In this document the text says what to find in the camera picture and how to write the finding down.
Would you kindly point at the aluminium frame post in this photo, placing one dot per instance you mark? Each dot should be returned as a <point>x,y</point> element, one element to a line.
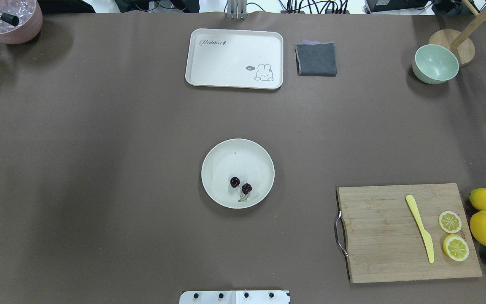
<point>236,9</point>

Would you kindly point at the cream rabbit tray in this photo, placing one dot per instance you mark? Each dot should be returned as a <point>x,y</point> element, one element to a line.
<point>235,59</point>

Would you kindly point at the grey folded cloth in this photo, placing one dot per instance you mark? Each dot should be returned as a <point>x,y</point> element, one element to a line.
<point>316,58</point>

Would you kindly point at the wooden cup tree stand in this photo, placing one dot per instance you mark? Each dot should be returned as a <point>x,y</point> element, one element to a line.
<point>457,42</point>

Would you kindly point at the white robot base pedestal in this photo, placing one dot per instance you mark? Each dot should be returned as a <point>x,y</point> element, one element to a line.
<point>236,297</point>

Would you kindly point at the pink bowl with ice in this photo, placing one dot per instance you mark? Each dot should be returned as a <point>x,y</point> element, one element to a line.
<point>20,21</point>

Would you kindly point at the mint green bowl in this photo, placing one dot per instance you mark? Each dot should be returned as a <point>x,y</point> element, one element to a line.
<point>434,64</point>

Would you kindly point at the lemon slice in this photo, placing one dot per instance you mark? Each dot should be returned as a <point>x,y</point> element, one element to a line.
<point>449,222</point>
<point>455,247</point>

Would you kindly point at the dark red cherry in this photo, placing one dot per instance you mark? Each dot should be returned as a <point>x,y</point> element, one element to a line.
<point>235,182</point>
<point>246,188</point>

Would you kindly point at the wooden cutting board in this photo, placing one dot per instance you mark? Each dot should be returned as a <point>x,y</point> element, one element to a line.
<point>383,242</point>

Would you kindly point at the yellow plastic knife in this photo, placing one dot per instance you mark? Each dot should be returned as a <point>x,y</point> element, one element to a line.
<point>426,237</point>

